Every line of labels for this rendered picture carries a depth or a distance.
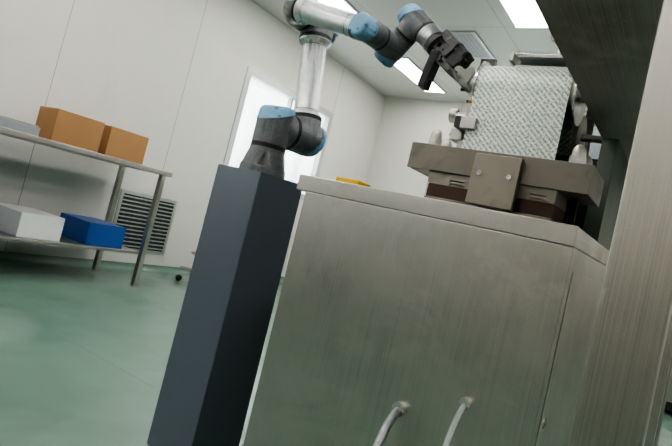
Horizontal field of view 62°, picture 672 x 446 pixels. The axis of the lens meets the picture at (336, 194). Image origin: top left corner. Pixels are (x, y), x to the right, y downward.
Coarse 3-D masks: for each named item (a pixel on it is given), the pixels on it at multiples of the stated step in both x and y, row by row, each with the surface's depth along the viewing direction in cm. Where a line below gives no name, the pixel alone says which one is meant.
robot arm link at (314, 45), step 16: (304, 32) 195; (320, 32) 194; (304, 48) 196; (320, 48) 195; (304, 64) 194; (320, 64) 195; (304, 80) 193; (320, 80) 195; (304, 96) 191; (320, 96) 196; (304, 112) 189; (304, 128) 186; (320, 128) 193; (304, 144) 187; (320, 144) 192
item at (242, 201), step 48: (240, 192) 172; (288, 192) 179; (240, 240) 168; (288, 240) 182; (192, 288) 176; (240, 288) 169; (192, 336) 172; (240, 336) 172; (192, 384) 168; (240, 384) 175; (192, 432) 164; (240, 432) 178
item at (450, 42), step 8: (448, 32) 162; (432, 40) 162; (440, 40) 164; (448, 40) 162; (456, 40) 158; (432, 48) 165; (440, 48) 163; (448, 48) 159; (456, 48) 159; (464, 48) 157; (440, 56) 161; (448, 56) 160; (456, 56) 159; (464, 56) 158; (472, 56) 161; (440, 64) 160; (456, 64) 159; (464, 64) 162
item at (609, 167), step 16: (608, 144) 130; (608, 160) 130; (624, 160) 142; (608, 176) 129; (624, 176) 147; (608, 192) 129; (592, 208) 130; (608, 208) 133; (592, 224) 129; (608, 224) 137; (608, 240) 142
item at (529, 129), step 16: (480, 112) 146; (496, 112) 144; (512, 112) 142; (528, 112) 139; (544, 112) 137; (560, 112) 135; (480, 128) 145; (496, 128) 143; (512, 128) 141; (528, 128) 139; (544, 128) 137; (560, 128) 135; (464, 144) 147; (480, 144) 144; (496, 144) 142; (512, 144) 140; (528, 144) 138; (544, 144) 136
